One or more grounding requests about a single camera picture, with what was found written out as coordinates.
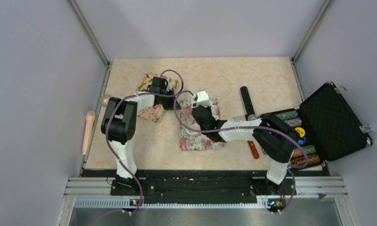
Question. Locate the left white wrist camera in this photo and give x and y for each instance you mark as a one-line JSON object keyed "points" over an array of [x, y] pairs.
{"points": [[169, 84]]}

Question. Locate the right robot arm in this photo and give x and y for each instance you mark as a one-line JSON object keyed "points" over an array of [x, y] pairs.
{"points": [[274, 136]]}

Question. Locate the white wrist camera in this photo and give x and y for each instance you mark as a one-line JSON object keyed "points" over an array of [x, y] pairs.
{"points": [[169, 84], [200, 99]]}

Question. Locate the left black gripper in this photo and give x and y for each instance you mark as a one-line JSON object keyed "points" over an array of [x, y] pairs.
{"points": [[170, 106]]}

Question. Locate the yellow floral cloth pad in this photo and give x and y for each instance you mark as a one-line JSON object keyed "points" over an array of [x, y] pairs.
{"points": [[149, 91]]}

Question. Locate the black ridged rolling stick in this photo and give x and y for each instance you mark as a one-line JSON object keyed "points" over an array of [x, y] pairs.
{"points": [[248, 105]]}

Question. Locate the metal scraper with red handle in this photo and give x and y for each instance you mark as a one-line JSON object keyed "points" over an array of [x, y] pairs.
{"points": [[251, 144]]}

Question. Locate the grey round knob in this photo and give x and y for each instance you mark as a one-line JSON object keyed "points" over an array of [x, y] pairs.
{"points": [[252, 117]]}

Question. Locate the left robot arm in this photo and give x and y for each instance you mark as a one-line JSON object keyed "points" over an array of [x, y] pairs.
{"points": [[119, 123]]}

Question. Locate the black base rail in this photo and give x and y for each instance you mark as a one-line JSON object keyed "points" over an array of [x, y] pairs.
{"points": [[164, 189]]}

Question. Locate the open black poker chip case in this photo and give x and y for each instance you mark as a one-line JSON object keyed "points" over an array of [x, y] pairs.
{"points": [[329, 129]]}

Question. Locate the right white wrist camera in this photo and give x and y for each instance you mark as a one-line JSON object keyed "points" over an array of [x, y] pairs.
{"points": [[200, 99]]}

